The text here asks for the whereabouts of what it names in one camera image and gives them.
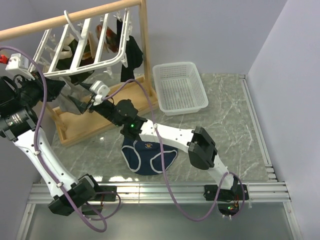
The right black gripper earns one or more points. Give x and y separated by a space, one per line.
82 107

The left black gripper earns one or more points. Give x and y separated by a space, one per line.
53 88

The white plastic clip hanger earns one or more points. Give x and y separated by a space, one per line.
48 56

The navy blue white-trimmed underwear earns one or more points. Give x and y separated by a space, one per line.
141 157

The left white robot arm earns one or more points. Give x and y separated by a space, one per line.
22 126

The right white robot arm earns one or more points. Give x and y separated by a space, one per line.
197 143

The grey hanging underwear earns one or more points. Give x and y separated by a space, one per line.
75 91

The black hanging underwear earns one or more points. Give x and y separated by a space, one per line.
134 59

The striped hanging sock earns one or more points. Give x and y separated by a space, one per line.
90 49

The orange patterned hanging sock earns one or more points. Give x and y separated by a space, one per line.
111 41

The white plastic basket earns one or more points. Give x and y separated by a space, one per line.
179 88

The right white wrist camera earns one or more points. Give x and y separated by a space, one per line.
100 92

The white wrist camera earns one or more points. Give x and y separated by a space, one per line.
100 92
16 64

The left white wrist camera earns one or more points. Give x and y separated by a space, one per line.
16 64

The right aluminium side rail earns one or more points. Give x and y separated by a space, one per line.
258 131

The aluminium mounting rail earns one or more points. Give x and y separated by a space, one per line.
184 192

